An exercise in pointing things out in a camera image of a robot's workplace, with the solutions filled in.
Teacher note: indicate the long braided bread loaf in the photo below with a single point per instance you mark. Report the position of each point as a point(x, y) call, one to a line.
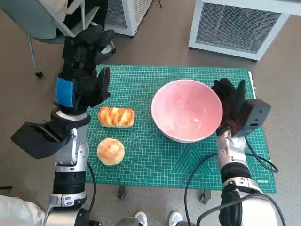
point(116, 116)

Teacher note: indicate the grey table caster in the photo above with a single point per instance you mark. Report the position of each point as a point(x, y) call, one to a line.
point(122, 193)
point(205, 196)

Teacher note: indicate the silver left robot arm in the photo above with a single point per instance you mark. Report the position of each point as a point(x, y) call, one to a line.
point(70, 153)

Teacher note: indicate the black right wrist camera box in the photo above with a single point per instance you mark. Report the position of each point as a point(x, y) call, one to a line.
point(256, 113)

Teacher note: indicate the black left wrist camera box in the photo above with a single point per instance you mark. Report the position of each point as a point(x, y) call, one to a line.
point(35, 141)

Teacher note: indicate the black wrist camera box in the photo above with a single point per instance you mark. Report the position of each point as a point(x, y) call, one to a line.
point(35, 141)
point(256, 113)

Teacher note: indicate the round bread bun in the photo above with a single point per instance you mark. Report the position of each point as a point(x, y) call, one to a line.
point(110, 151)

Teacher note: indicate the grey office chair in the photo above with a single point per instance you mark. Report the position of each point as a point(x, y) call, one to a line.
point(23, 18)

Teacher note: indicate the large white mesh cabinet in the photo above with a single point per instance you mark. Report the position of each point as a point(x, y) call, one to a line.
point(235, 26)

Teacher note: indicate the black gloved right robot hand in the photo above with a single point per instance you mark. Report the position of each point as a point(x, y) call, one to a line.
point(231, 103)

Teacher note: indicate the pink bowl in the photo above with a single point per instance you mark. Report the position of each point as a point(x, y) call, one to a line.
point(185, 110)

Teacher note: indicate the green cutting mat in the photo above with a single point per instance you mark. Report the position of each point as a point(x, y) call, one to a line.
point(145, 155)

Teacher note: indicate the black left hand blue tape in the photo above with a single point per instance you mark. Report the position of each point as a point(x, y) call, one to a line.
point(82, 80)

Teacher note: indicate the small white mesh cabinet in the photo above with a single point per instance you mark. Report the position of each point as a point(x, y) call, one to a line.
point(138, 11)

